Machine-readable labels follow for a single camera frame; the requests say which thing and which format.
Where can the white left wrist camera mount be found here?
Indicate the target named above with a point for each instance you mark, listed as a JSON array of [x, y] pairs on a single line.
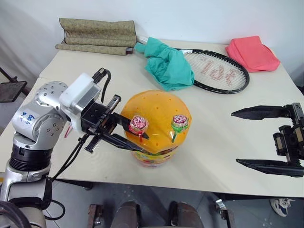
[[78, 91]]

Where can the dark metal table frame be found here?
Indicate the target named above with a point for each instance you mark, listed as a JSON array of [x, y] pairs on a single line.
[[221, 196]]

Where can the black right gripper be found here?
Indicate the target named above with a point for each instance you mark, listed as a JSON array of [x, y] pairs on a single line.
[[291, 140]]

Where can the rusty metal table foot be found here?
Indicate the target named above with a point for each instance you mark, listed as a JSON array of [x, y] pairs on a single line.
[[95, 217]]

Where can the dark metal stand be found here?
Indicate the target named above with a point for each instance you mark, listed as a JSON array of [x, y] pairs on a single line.
[[12, 90]]

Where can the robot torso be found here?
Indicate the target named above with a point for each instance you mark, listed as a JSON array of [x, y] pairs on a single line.
[[33, 218]]

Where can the coral pink folded cloth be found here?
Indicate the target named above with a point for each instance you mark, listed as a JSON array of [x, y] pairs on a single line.
[[254, 54]]

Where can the teal crumpled cloth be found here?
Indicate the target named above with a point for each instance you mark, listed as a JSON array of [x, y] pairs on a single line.
[[168, 67]]

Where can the dark rounded shape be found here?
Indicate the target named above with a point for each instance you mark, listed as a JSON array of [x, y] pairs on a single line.
[[126, 215], [186, 216]]

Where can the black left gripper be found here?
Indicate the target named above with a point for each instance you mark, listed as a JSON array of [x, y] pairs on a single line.
[[95, 116]]

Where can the olive rolled fabric mat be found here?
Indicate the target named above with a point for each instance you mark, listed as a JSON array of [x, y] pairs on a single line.
[[95, 33]]

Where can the yellow plastic lollipop jar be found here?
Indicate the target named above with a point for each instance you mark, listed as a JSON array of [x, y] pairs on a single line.
[[154, 107]]

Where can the white blue sneaker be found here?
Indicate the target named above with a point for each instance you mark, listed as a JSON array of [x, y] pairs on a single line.
[[281, 206]]

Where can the black tennis racket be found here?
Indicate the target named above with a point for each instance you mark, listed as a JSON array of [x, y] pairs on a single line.
[[222, 71]]

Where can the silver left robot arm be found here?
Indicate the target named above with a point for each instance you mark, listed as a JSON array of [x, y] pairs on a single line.
[[35, 118]]

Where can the metal table caster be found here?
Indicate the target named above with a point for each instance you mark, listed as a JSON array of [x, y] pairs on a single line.
[[224, 211]]

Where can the red stick lollipop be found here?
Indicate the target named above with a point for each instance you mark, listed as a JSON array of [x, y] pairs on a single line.
[[138, 123]]

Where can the small red stick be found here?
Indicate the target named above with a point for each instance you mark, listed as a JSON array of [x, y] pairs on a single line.
[[67, 132]]

